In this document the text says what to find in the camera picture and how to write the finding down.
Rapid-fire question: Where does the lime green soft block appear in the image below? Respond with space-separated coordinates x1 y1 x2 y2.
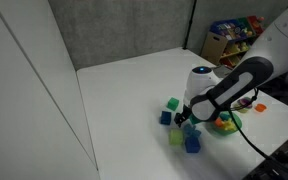
168 128 185 146

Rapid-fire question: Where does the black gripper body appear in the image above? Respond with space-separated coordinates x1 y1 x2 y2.
180 103 194 125

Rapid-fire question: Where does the black equipment rack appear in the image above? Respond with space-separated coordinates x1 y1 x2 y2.
243 129 288 180

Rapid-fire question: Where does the orange rubber toy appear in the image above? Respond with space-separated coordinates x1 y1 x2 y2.
214 117 224 128

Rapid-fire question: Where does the toy shelf with colourful bins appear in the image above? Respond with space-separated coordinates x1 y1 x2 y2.
210 14 267 69

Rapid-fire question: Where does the brown cardboard box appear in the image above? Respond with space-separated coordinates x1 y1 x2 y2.
200 31 228 66

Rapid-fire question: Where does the black vertical pole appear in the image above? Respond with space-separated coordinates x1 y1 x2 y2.
183 0 198 51

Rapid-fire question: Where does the small dark blue block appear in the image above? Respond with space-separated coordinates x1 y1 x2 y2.
159 110 172 126

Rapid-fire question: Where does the teal rubber toy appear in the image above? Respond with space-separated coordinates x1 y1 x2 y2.
219 113 232 122

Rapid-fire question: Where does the green bowl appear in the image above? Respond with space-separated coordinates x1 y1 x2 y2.
206 111 243 137

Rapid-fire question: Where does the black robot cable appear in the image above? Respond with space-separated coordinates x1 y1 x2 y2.
228 87 275 162

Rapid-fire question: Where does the large blue number block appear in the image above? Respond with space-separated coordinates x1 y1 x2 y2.
184 135 202 154

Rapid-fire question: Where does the yellow rubber toy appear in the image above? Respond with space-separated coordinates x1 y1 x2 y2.
222 118 238 132

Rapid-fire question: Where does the small plastic stacking cup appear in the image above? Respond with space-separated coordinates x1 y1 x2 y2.
254 103 268 113

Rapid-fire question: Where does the small green block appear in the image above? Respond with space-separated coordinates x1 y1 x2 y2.
166 96 180 112

